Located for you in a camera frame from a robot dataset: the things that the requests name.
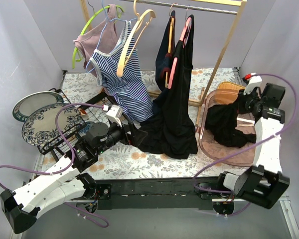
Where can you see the navy garment on hanger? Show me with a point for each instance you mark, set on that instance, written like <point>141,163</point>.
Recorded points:
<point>160,62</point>

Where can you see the green rimmed plate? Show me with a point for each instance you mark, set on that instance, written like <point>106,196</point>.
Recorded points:
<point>29,104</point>

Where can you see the green plastic hanger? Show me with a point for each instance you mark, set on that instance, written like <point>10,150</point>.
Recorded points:
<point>76,56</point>

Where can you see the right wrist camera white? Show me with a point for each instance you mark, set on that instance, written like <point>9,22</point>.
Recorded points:
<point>253,81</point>

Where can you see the thin wooden hanger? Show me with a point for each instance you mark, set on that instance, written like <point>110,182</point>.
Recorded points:
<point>170,46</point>

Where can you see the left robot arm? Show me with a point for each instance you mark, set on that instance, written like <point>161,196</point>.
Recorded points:
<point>23,206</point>

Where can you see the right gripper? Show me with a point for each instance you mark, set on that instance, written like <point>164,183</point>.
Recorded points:
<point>245,100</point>

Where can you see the light blue wire hanger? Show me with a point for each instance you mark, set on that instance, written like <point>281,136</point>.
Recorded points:
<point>110,15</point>

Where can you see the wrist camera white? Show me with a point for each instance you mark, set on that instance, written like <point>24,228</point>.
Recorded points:
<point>253,81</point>
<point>113,114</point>

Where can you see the pink transparent basin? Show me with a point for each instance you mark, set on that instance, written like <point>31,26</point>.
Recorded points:
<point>210,146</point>

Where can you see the wooden clothes rack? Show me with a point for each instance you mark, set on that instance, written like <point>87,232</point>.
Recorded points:
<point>240,4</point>

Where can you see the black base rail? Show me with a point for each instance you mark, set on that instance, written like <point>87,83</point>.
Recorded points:
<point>157,193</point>

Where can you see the pink hanger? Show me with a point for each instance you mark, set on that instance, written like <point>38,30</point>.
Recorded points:
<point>180,45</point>

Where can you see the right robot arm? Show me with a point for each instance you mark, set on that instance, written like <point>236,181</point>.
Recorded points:
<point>263,183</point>

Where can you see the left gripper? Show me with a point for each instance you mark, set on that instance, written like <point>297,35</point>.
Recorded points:
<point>128,132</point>

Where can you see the black tank top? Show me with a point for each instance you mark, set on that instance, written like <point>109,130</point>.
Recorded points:
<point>221,120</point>

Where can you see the floral tablecloth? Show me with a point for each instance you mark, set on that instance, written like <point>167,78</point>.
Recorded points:
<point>128,162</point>

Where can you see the blue floral plate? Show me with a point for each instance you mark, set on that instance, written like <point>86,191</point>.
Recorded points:
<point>40,128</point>

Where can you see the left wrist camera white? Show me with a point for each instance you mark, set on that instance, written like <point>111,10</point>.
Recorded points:
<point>113,114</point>

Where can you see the mauve tank top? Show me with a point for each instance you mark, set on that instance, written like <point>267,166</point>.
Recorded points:
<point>103,37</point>

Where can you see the blue striped tank top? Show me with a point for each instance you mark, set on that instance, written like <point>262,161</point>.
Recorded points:
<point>129,91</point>

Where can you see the black hanging garment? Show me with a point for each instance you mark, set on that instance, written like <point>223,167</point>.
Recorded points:
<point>170,130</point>

